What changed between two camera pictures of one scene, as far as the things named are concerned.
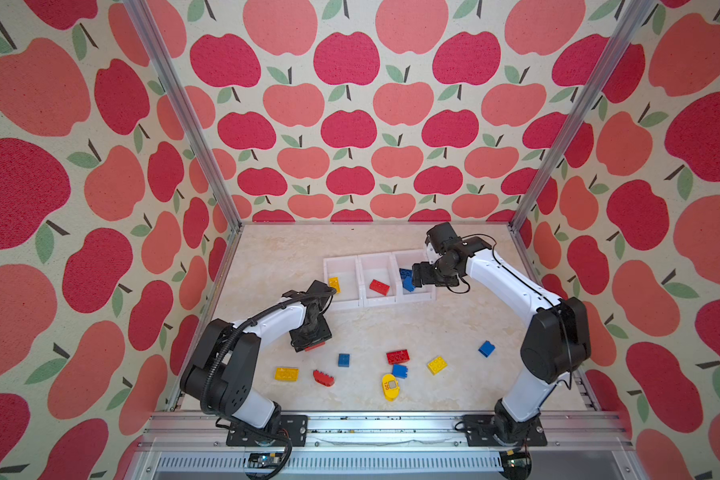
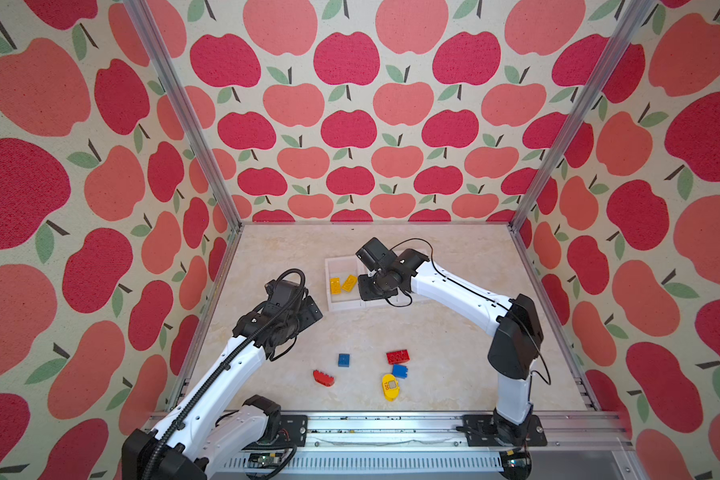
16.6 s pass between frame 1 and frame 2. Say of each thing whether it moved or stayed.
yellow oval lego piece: stayed
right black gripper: moved
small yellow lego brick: stayed
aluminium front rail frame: stayed
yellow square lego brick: moved
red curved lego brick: stayed
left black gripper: moved
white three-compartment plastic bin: stayed
